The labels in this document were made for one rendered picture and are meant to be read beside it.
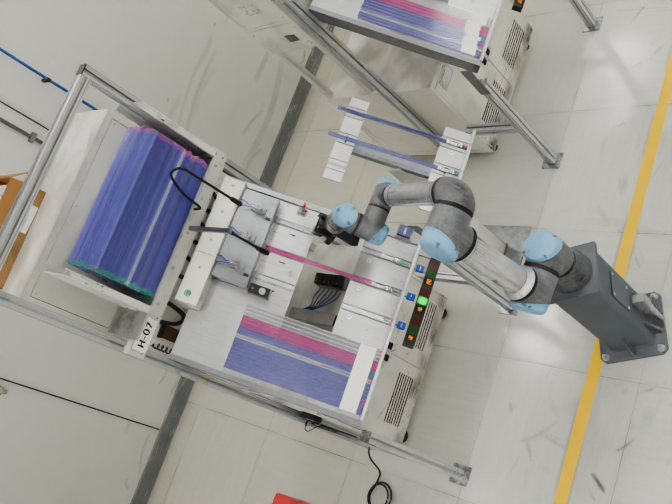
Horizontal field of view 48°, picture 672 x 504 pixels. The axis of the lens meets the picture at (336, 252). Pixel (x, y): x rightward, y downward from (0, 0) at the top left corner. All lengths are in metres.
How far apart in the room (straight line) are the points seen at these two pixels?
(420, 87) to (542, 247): 1.20
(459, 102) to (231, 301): 1.43
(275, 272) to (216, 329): 0.29
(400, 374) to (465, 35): 1.41
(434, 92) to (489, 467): 1.58
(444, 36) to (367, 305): 1.12
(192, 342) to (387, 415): 0.95
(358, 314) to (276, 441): 1.40
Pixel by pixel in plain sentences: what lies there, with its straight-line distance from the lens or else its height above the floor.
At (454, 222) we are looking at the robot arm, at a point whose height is 1.16.
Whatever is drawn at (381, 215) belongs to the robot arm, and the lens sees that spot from 2.48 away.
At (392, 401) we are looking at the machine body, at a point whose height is 0.21.
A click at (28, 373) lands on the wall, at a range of 4.11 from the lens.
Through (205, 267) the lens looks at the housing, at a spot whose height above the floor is 1.24.
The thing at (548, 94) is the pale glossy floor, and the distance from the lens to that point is 3.84.
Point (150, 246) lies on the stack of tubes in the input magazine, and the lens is 2.57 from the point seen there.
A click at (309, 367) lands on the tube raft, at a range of 2.67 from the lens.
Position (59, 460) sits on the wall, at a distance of 4.30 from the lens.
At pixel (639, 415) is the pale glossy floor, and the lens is 2.99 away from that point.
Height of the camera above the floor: 2.73
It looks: 41 degrees down
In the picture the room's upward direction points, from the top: 57 degrees counter-clockwise
